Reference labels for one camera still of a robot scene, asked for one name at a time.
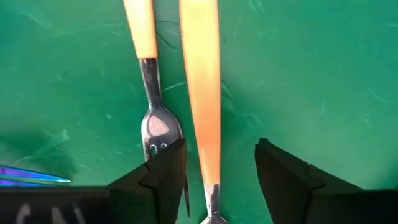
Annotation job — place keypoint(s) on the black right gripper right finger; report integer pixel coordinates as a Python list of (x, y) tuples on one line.
[(280, 186)]

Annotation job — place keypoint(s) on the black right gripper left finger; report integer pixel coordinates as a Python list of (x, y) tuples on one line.
[(164, 174)]

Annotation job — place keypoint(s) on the iridescent rainbow fork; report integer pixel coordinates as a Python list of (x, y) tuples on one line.
[(25, 174)]

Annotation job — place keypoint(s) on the green table mat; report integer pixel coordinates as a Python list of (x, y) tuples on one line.
[(311, 77)]

